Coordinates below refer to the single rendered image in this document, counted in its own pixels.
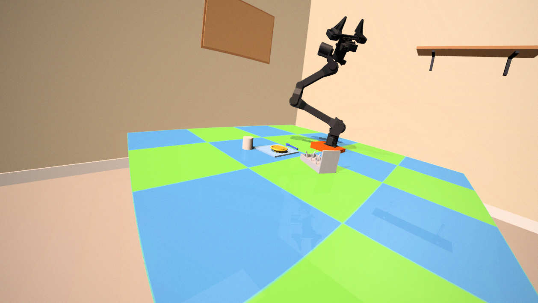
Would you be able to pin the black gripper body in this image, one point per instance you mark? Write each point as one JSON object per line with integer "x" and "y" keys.
{"x": 332, "y": 36}

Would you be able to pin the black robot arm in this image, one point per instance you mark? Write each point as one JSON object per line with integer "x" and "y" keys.
{"x": 325, "y": 50}

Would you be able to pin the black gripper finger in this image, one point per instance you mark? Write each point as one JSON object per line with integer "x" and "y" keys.
{"x": 339, "y": 27}
{"x": 359, "y": 29}

